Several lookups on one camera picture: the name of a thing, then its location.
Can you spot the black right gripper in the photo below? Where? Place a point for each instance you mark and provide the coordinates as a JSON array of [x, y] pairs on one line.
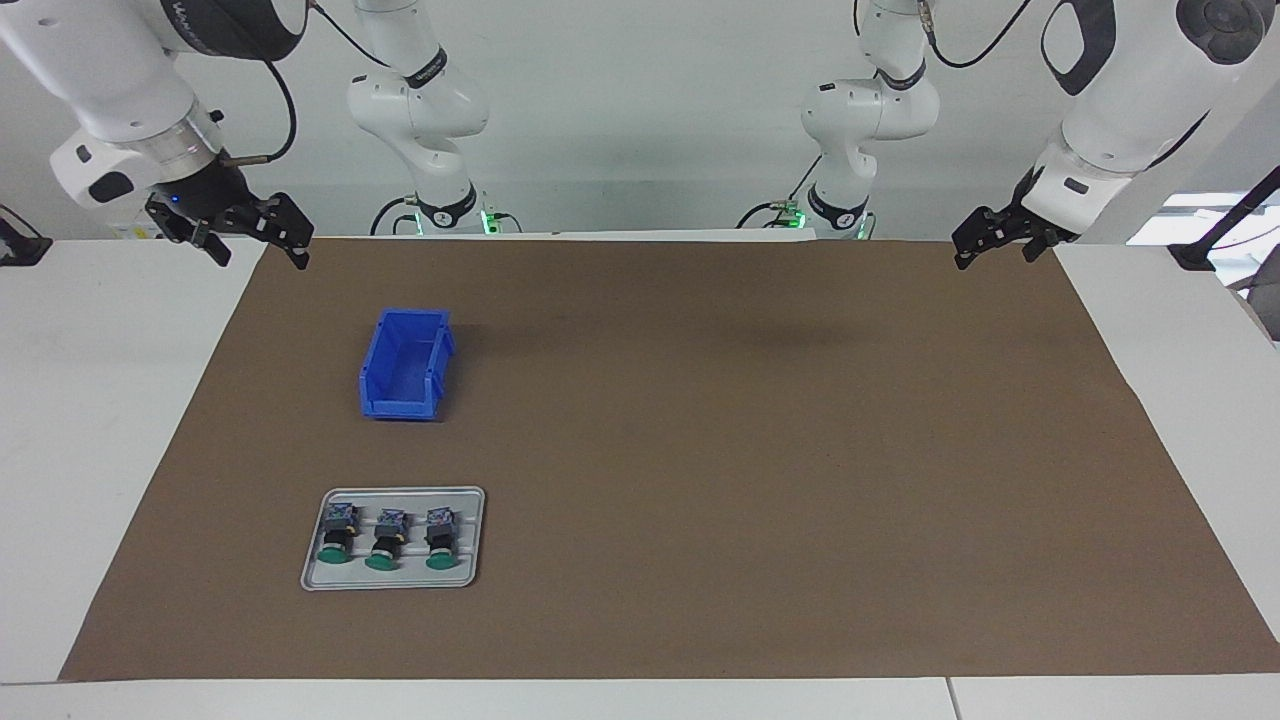
[[212, 195]]

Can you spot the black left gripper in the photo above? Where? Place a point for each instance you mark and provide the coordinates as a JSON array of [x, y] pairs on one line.
[[1030, 222]]

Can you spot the green push button switch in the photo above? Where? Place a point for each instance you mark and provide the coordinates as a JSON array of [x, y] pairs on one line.
[[440, 535], [386, 540], [337, 530]]

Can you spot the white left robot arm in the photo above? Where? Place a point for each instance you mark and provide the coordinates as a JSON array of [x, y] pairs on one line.
[[1140, 100]]

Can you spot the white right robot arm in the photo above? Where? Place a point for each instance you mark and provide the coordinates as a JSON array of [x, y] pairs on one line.
[[120, 80]]

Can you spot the black stand pole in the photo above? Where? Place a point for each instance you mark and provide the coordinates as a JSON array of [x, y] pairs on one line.
[[1195, 255]]

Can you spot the blue plastic bin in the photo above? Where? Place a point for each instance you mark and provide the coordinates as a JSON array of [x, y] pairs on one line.
[[400, 405]]

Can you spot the dark grey chair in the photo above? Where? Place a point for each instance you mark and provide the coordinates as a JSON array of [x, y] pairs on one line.
[[1268, 310]]

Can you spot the grey metal tray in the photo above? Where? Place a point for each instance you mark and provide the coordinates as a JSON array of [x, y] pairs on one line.
[[470, 540]]

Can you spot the brown paper table mat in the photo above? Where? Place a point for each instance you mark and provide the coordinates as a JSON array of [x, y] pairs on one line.
[[700, 480]]

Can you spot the white wall socket box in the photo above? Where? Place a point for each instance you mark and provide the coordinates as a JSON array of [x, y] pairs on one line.
[[130, 230]]

